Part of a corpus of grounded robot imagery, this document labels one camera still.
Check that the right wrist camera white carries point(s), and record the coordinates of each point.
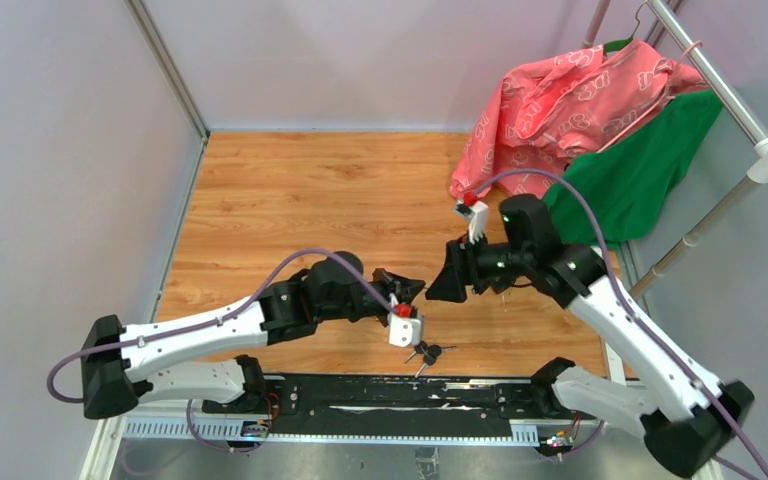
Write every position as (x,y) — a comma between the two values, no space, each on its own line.
(475,212)

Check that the aluminium corner frame post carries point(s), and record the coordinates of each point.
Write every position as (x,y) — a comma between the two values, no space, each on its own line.
(154,39)

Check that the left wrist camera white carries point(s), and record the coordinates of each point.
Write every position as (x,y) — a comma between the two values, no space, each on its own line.
(405,326)

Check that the black-headed key bunch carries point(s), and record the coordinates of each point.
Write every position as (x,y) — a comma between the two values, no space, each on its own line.
(429,353)

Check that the pink patterned garment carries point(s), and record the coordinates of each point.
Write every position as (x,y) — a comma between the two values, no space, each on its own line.
(546,113)

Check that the metal clothes rack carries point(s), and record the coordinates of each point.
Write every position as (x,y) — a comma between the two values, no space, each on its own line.
(706,262)

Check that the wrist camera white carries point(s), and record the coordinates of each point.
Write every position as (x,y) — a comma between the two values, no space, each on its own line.
(475,212)
(405,326)

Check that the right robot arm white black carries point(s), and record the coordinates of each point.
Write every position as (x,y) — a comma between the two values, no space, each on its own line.
(684,414)

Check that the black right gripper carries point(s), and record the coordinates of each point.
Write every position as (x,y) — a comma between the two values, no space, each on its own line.
(460,269)

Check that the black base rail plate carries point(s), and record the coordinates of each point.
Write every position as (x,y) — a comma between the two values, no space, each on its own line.
(378,410)

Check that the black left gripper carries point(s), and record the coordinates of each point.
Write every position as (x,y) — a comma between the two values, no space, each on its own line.
(392,284)

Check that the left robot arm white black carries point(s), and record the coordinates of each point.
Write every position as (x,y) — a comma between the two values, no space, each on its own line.
(125,366)

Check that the green garment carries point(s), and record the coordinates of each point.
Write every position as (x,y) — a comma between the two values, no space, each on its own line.
(627,185)

